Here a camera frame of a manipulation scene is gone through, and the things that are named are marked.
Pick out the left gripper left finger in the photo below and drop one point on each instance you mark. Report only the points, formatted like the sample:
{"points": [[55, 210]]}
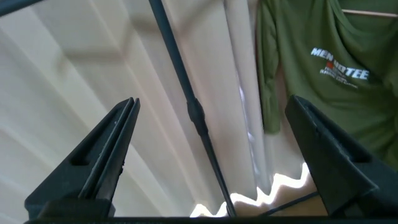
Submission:
{"points": [[93, 168]]}

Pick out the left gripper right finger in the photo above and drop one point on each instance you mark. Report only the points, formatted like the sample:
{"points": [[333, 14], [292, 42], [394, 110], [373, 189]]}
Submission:
{"points": [[335, 161]]}

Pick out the green long-sleeved shirt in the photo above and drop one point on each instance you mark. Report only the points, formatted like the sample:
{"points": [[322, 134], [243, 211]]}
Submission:
{"points": [[326, 93]]}

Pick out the black clothes rack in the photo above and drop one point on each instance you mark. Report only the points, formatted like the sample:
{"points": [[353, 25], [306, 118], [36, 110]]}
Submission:
{"points": [[192, 109]]}

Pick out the beige curtain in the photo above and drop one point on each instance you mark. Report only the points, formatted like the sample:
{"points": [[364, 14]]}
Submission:
{"points": [[77, 77]]}

